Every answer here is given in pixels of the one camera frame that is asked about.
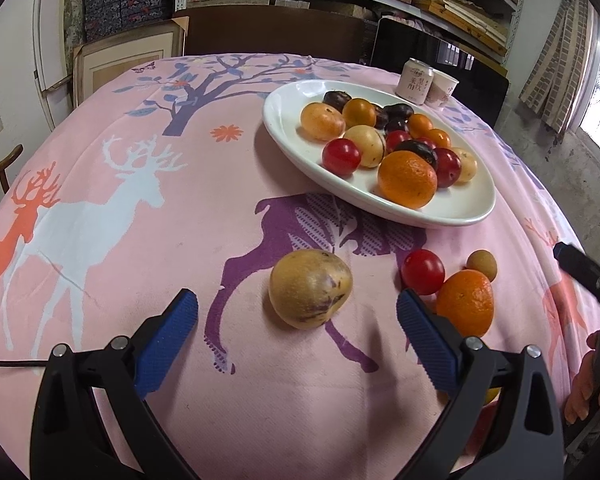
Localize spotted yellow passion fruit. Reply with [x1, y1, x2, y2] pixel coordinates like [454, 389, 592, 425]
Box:
[269, 248, 353, 331]

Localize person's right hand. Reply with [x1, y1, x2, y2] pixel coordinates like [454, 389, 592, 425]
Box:
[564, 332, 600, 426]

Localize small yellow-brown longan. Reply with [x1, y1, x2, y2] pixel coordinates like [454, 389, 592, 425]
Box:
[466, 250, 498, 283]

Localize beige picture frame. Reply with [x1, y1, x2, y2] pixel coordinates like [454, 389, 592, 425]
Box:
[72, 16, 190, 106]

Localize black glossy screen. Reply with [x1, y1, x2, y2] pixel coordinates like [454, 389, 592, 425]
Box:
[369, 16, 511, 128]

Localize white drink can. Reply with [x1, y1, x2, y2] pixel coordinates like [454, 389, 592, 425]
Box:
[396, 58, 434, 105]

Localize brick pattern wallpaper sheets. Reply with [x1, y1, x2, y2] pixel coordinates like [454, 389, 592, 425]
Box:
[519, 0, 600, 133]

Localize brown wooden chair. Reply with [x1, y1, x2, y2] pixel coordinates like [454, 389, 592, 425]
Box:
[0, 144, 25, 221]

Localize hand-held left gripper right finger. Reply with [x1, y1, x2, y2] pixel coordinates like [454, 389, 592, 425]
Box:
[396, 288, 566, 480]

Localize white door panel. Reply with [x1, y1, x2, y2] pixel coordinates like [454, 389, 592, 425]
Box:
[32, 0, 76, 131]

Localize white oval plate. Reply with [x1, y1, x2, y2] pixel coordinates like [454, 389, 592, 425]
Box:
[262, 79, 497, 229]

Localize white paper cup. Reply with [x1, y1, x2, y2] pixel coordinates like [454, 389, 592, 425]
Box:
[425, 69, 460, 107]

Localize small orange mandarin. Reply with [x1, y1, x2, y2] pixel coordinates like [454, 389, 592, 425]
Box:
[342, 98, 378, 129]
[407, 113, 435, 139]

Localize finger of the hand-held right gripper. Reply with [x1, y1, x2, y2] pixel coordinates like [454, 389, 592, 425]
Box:
[553, 241, 600, 311]

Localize large pale yellow passion fruit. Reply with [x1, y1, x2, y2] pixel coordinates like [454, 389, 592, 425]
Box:
[450, 147, 479, 183]

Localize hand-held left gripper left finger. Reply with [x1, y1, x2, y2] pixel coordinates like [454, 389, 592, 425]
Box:
[29, 288, 200, 480]

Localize dark purple plum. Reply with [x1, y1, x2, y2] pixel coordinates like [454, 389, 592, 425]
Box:
[393, 139, 439, 171]

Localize green marble slab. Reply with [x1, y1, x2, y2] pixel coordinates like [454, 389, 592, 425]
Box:
[62, 0, 88, 56]

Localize pink deer print tablecloth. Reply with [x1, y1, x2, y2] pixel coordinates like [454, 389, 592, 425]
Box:
[0, 52, 600, 480]

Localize dark brown wooden board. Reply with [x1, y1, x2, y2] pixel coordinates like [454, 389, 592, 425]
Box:
[172, 7, 381, 66]

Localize stack of wooden flat boxes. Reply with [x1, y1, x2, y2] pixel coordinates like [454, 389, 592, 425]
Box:
[415, 0, 518, 58]

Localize stack of blue patterned boxes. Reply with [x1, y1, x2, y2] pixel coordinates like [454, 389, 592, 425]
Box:
[82, 0, 176, 43]

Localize red plum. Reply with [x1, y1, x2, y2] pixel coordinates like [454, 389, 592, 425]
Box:
[432, 147, 462, 188]
[462, 402, 501, 456]

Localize pale orange passion fruit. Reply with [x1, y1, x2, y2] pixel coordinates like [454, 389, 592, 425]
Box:
[300, 102, 346, 142]

